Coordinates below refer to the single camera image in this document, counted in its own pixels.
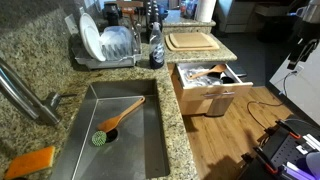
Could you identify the clear dishwashing soap bottle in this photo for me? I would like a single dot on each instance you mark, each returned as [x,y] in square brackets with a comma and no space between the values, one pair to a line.
[156,53]

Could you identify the large white plate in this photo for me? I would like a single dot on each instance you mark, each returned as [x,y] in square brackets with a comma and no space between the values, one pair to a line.
[85,26]

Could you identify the open wooden drawer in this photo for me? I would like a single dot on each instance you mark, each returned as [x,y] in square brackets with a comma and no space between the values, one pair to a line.
[213,91]

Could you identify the wooden spoon round bowl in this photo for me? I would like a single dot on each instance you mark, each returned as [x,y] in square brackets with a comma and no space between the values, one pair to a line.
[216,69]

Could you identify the large wooden cutting board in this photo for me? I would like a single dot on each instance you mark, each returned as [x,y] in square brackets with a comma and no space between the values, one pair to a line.
[191,48]

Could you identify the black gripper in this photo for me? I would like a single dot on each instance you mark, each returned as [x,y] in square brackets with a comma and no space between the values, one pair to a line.
[310,35]

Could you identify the green round scrubber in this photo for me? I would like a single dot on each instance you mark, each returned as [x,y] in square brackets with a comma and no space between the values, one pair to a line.
[99,138]

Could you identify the chrome kitchen faucet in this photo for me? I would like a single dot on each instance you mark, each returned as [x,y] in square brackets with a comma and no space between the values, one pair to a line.
[20,96]

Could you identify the black ladle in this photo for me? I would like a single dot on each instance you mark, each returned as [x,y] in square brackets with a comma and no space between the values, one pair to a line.
[227,80]

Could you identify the grey dish rack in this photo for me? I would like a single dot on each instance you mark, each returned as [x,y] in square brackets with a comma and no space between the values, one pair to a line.
[106,62]

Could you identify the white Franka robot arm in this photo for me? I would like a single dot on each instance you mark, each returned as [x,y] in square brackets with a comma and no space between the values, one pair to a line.
[311,10]

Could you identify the orange sponge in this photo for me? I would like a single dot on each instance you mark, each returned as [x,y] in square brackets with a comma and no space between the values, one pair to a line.
[30,162]

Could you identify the long wooden spatula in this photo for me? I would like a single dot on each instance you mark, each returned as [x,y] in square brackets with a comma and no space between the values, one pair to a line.
[111,123]

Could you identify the white backsplash switch plate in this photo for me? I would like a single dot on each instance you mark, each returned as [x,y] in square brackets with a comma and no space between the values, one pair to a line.
[71,24]

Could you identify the black robot cart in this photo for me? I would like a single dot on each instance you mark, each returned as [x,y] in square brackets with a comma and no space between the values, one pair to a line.
[283,150]

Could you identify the black kitchen appliance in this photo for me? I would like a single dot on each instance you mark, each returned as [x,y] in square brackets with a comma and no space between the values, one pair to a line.
[111,13]

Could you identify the white wall outlet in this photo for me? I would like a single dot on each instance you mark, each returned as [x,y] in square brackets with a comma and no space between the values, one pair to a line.
[298,70]

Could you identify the black orange bar clamp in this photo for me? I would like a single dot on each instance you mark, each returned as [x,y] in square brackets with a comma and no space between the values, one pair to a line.
[266,161]
[288,130]

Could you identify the black knife block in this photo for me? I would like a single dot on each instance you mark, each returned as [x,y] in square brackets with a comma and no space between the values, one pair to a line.
[154,13]

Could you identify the stainless steel sink basin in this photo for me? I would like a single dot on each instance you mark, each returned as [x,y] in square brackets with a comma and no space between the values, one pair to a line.
[133,150]

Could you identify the clear plastic container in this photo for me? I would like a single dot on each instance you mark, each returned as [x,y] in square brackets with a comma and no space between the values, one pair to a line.
[116,41]

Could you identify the small wooden cutting board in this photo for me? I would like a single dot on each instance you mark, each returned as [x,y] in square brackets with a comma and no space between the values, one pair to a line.
[190,40]

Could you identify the white paper towel roll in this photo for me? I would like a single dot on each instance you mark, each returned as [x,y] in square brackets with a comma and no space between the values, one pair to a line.
[205,10]

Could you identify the white background cabinet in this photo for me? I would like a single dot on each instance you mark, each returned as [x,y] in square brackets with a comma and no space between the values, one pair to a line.
[236,15]

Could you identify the small white plate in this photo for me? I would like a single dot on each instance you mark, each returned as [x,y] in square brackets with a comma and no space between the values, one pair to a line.
[95,45]

